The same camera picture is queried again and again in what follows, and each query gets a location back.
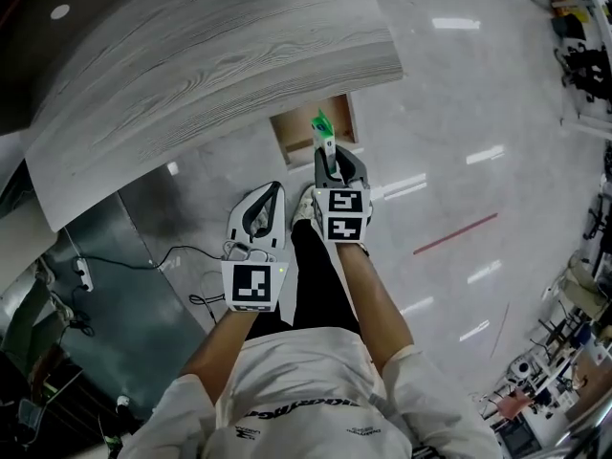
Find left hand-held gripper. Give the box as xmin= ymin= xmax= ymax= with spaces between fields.
xmin=220 ymin=181 xmax=293 ymax=315

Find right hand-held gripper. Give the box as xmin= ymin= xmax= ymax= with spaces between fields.
xmin=311 ymin=144 xmax=375 ymax=246

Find green white small item box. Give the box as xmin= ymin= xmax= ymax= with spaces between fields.
xmin=310 ymin=107 xmax=337 ymax=156

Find wooden drawer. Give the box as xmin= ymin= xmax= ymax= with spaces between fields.
xmin=269 ymin=92 xmax=360 ymax=167

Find person's left forearm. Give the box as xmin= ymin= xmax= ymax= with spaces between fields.
xmin=180 ymin=307 xmax=263 ymax=404

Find person's right forearm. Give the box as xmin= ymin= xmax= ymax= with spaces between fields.
xmin=334 ymin=240 xmax=416 ymax=377

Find person's white shoe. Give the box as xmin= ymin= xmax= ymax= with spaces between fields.
xmin=291 ymin=184 xmax=317 ymax=232

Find person's black trousers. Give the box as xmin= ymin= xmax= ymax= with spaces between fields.
xmin=244 ymin=217 xmax=362 ymax=341

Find grey wood-grain cabinet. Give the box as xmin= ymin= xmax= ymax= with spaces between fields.
xmin=23 ymin=0 xmax=405 ymax=232

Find white power strip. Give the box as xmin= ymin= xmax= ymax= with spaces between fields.
xmin=72 ymin=254 xmax=96 ymax=294

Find person's white printed shirt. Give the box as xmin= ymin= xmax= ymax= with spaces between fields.
xmin=121 ymin=327 xmax=504 ymax=459

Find black office chair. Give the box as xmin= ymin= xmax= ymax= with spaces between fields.
xmin=583 ymin=192 xmax=612 ymax=241

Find pink chair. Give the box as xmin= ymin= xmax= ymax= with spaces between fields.
xmin=495 ymin=388 xmax=534 ymax=421

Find looped black cable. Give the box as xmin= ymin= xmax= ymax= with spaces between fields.
xmin=187 ymin=292 xmax=227 ymax=320

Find long black cable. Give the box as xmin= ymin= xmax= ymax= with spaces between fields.
xmin=78 ymin=245 xmax=226 ymax=271

